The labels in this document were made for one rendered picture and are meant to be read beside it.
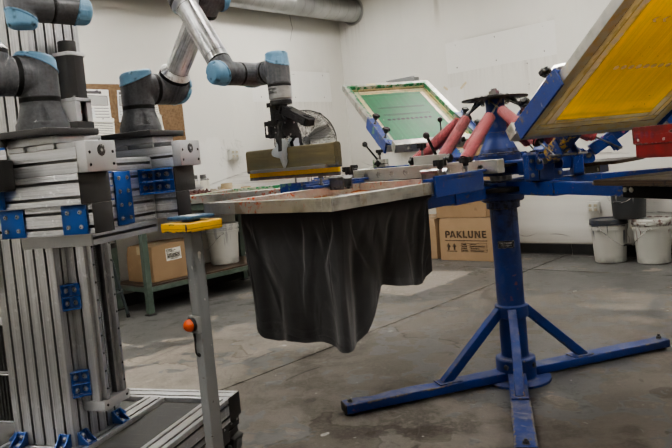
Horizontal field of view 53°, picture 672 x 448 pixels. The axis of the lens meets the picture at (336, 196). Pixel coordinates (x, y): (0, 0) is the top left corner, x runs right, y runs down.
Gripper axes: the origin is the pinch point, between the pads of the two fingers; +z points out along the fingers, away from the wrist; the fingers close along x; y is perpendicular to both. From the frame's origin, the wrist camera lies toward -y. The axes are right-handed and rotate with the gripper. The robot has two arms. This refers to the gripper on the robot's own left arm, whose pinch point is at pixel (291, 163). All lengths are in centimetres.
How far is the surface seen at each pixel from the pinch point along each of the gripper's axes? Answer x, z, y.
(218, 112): -268, -57, 380
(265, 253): 4.7, 28.4, 11.3
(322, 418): -49, 110, 48
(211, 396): 32, 67, 10
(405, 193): -19.0, 12.5, -29.4
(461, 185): -49, 13, -31
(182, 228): 37.9, 15.6, 7.1
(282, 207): 14.3, 12.7, -9.5
